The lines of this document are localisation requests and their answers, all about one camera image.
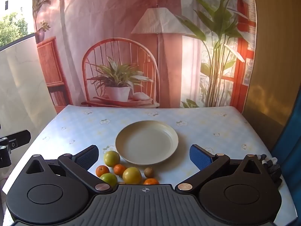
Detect yellow-brown wooden panel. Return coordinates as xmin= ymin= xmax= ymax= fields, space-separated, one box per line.
xmin=245 ymin=0 xmax=301 ymax=125

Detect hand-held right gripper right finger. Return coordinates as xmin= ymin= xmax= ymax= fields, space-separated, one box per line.
xmin=174 ymin=144 xmax=267 ymax=192

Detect printed room backdrop cloth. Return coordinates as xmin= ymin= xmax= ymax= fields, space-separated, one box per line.
xmin=32 ymin=0 xmax=257 ymax=115

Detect blue curtain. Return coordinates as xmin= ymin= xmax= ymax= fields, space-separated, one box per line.
xmin=270 ymin=108 xmax=301 ymax=193

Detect yellow-green round fruit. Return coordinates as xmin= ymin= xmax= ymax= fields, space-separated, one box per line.
xmin=122 ymin=167 xmax=142 ymax=185
xmin=104 ymin=150 xmax=121 ymax=167

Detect cream round plate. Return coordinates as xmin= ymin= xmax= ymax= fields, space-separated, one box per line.
xmin=115 ymin=120 xmax=179 ymax=166

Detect green apple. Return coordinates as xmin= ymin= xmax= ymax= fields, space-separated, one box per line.
xmin=100 ymin=173 xmax=118 ymax=188

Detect white marble board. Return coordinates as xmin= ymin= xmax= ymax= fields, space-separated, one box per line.
xmin=0 ymin=33 xmax=57 ymax=132

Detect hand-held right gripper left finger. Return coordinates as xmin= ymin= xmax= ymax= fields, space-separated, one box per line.
xmin=25 ymin=145 xmax=113 ymax=195

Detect green trees outside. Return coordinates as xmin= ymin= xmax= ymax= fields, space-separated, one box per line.
xmin=0 ymin=12 xmax=29 ymax=47

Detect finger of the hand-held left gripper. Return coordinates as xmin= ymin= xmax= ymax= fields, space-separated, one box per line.
xmin=0 ymin=129 xmax=31 ymax=150
xmin=0 ymin=146 xmax=12 ymax=168

